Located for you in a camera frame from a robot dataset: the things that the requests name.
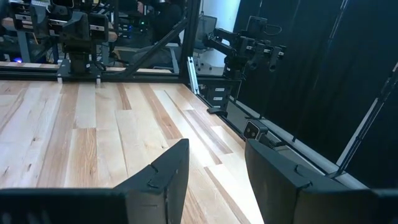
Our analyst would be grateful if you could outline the black curtain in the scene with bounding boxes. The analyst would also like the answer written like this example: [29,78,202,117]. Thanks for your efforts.
[232,0,398,189]

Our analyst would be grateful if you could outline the person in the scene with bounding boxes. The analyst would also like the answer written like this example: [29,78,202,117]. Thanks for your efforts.
[136,0,185,68]

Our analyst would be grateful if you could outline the black metal stand pole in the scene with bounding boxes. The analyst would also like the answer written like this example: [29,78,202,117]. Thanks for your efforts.
[328,61,398,179]

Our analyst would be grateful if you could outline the silver aluminium bracket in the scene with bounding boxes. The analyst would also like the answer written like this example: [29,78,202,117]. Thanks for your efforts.
[185,55,200,95]

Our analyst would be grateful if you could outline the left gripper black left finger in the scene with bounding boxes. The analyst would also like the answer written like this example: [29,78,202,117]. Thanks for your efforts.
[0,138,190,224]

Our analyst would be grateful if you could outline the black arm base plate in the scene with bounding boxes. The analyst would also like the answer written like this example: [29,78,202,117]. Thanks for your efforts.
[56,58,103,85]

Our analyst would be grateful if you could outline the black boxes with white labels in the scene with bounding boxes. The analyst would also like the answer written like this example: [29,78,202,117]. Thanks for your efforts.
[204,83,233,110]

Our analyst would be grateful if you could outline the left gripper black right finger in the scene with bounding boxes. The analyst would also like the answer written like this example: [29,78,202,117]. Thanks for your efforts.
[244,138,398,224]

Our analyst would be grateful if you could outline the black table clamp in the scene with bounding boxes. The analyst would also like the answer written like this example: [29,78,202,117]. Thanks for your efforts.
[206,106,230,118]

